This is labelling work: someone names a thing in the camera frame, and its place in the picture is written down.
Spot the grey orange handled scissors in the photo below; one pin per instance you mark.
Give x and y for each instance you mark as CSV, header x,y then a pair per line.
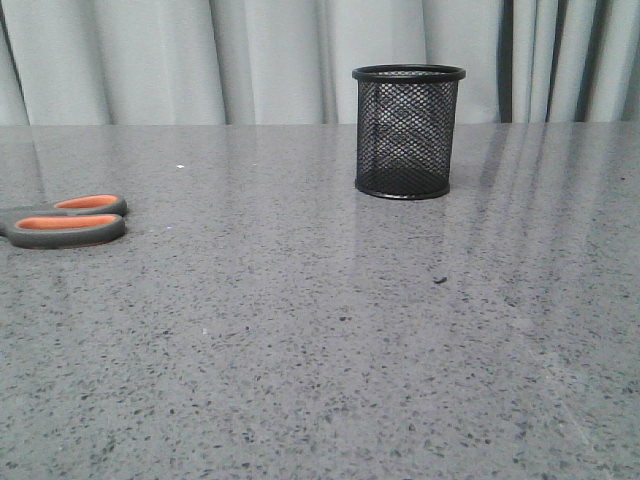
x,y
80,221

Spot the black mesh pen cup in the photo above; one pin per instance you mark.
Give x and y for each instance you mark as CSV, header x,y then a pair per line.
x,y
405,124

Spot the grey fabric curtain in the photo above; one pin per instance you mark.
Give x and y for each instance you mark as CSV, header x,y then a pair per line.
x,y
290,62

